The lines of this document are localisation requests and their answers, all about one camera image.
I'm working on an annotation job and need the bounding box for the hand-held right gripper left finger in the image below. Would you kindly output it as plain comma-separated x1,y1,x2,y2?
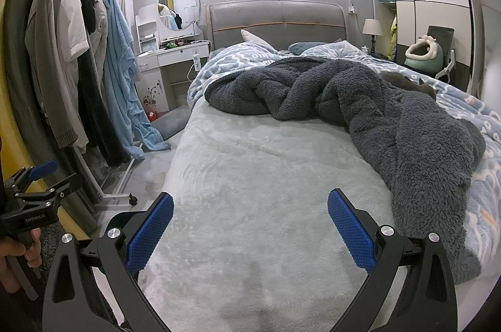
42,191,175,332

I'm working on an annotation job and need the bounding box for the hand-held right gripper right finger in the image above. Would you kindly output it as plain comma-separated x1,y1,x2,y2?
327,188,458,332

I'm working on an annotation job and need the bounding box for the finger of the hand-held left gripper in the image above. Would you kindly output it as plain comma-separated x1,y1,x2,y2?
13,173,84,209
6,160,59,192

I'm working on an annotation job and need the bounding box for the dark teal waste bin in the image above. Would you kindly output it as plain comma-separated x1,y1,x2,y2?
91,212,148,239

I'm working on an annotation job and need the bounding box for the person's left hand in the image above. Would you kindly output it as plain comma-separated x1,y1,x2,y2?
0,229,42,293

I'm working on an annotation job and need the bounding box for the dark grey cloth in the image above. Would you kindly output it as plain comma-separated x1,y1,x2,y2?
37,220,65,252

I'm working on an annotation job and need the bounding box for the yellow curtain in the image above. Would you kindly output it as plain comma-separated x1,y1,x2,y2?
0,0,92,241

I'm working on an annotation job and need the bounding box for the white wheeled clothes rack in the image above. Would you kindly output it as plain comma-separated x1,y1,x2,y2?
33,0,138,205

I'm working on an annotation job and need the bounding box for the long black fleece coat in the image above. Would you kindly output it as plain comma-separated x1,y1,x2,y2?
76,50,132,168

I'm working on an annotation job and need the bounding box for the dark grey fleece blanket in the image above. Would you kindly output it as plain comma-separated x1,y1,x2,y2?
204,57,487,285

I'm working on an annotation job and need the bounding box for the olive knit coat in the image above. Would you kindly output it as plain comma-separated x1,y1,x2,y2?
24,0,89,150

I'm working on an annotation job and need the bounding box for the grey floor cushion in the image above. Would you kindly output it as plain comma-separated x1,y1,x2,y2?
151,106,192,141

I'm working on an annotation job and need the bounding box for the light blue robe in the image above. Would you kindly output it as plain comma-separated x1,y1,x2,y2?
100,0,171,153

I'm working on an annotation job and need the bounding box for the blue patterned duvet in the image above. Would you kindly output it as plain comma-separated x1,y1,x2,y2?
187,40,501,258

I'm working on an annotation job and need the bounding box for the white shirt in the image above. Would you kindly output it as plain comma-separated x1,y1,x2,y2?
53,0,89,62

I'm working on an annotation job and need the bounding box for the grey striped garment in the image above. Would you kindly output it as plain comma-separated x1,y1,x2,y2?
88,0,108,82

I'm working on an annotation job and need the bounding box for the grey cat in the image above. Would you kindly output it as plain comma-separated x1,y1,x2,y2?
380,71,438,100

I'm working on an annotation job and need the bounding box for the white dressing table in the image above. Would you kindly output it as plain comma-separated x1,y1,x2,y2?
135,3,212,113

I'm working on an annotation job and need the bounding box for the teal pillow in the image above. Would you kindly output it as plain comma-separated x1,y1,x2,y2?
288,41,322,55

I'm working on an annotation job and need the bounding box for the green white cat bed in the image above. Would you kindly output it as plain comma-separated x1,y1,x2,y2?
404,35,445,71

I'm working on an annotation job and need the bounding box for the yellow green garment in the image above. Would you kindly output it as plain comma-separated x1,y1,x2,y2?
389,17,398,60

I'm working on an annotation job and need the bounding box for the bedside lamp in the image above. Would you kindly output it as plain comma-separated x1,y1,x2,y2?
362,19,384,55

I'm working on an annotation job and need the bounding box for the beige pillow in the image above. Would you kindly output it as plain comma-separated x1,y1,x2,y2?
240,29,278,53

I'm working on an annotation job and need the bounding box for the grey office chair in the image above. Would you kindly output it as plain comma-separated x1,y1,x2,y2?
425,25,457,82

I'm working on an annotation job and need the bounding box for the grey padded headboard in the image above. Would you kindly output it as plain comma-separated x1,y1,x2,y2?
205,0,347,51

